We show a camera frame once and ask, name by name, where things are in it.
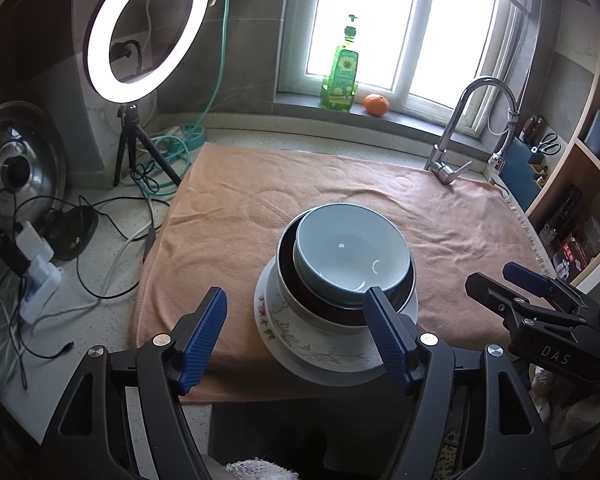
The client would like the green hose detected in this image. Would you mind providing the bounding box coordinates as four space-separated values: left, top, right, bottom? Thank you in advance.
135 0 231 198

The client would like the steel pot lid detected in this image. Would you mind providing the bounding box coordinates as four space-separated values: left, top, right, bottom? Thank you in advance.
0 101 68 253

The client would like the steel faucet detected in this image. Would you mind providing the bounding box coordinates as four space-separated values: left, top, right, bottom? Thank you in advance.
424 76 518 186

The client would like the light blue bowl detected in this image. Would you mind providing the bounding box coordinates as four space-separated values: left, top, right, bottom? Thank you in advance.
293 203 413 307

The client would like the teal cutting board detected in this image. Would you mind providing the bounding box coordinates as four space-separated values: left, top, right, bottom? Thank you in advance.
497 137 542 211

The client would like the black knife block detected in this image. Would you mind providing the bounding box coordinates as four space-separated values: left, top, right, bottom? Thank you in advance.
527 145 556 177

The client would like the leopard print cloth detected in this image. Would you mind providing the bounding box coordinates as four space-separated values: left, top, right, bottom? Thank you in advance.
425 435 468 480

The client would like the white power strip with plugs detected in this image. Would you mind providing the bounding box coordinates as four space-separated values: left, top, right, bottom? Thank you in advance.
19 255 63 325

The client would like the white charger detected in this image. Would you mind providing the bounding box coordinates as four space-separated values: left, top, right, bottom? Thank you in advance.
16 220 45 261

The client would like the person's right hand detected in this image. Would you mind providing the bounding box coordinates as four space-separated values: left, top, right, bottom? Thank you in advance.
529 366 600 427

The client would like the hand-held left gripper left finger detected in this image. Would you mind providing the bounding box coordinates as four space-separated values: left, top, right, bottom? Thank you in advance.
35 286 228 480

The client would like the red black box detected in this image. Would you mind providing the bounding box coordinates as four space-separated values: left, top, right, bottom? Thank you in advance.
555 232 600 281

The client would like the window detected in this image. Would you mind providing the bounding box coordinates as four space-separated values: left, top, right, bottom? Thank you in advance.
280 0 536 136

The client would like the person's left hand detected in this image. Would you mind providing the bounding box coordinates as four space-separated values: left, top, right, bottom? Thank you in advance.
224 456 301 480

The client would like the white plate grey leaf print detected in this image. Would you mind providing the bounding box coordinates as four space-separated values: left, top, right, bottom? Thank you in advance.
258 260 419 382

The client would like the wooden shelf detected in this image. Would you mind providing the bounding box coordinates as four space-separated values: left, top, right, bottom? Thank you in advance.
522 35 600 286

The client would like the ring light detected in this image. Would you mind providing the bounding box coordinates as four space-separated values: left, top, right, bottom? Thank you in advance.
82 0 212 106

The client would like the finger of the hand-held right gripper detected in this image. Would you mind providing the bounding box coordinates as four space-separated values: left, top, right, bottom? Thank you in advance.
503 261 581 297
465 272 526 332

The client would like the red bowl steel inside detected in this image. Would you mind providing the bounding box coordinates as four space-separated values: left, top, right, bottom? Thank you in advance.
277 208 417 337

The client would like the black round base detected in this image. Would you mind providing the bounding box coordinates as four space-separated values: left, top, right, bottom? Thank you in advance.
44 205 99 262

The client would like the green dish soap bottle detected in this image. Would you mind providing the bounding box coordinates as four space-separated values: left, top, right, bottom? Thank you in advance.
321 14 361 110

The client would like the black tripod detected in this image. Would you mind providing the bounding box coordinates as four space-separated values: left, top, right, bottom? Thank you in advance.
112 102 183 188

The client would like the orange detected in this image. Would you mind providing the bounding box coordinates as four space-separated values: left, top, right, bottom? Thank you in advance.
363 93 390 116

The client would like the pink towel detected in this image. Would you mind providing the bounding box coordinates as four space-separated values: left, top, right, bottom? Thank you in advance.
130 142 556 406

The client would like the round green power strip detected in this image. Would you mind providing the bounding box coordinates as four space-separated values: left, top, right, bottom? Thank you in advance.
180 124 206 150

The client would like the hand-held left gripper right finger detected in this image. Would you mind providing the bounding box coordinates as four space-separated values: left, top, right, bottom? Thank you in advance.
362 286 563 480

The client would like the black cable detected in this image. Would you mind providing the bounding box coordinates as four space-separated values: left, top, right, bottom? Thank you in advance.
0 187 156 361

